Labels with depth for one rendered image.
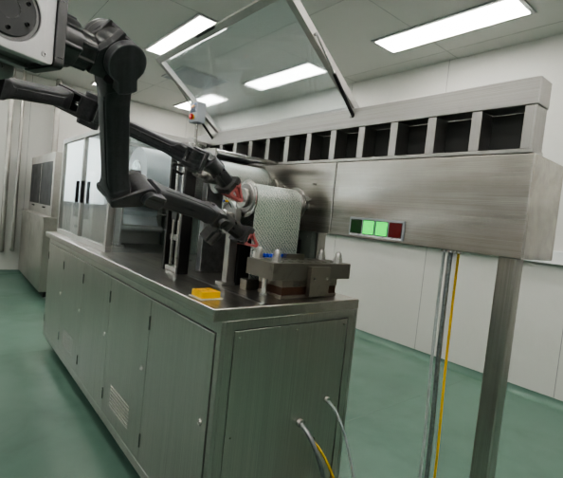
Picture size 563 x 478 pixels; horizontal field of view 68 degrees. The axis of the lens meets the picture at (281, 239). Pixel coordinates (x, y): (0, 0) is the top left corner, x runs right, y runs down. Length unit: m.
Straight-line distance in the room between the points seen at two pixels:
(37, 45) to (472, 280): 3.65
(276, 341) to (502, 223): 0.79
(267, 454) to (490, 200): 1.10
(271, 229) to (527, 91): 0.96
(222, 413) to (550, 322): 2.89
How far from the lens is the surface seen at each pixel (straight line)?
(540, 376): 3.87
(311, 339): 1.54
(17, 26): 0.78
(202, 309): 1.31
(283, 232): 1.69
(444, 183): 1.46
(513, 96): 1.43
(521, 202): 1.35
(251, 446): 1.54
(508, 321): 1.54
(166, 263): 1.96
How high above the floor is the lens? 1.19
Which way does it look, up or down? 3 degrees down
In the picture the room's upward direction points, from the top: 6 degrees clockwise
